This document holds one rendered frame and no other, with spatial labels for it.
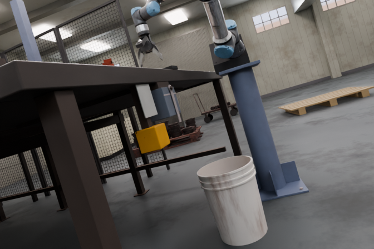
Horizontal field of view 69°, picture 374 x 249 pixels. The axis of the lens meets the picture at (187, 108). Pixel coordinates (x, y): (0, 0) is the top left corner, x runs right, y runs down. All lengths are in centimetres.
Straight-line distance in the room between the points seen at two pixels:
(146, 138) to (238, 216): 69
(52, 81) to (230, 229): 112
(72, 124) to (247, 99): 137
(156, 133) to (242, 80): 104
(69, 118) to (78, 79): 10
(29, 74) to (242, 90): 145
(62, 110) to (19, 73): 12
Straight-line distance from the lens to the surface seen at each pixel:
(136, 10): 176
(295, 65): 1144
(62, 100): 66
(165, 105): 107
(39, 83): 62
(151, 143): 94
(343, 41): 1195
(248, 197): 142
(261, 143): 189
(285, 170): 204
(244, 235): 149
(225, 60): 189
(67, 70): 68
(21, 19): 371
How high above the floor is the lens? 75
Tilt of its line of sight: 2 degrees down
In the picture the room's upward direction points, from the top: 17 degrees counter-clockwise
